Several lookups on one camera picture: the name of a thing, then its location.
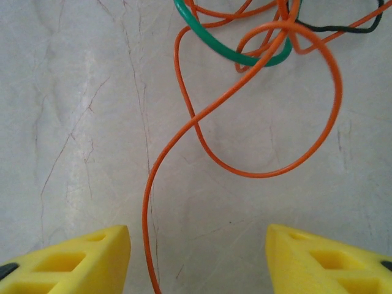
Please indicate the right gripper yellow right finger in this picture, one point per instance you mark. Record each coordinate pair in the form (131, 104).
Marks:
(321, 269)

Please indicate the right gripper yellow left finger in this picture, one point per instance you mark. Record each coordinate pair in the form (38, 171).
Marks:
(76, 269)

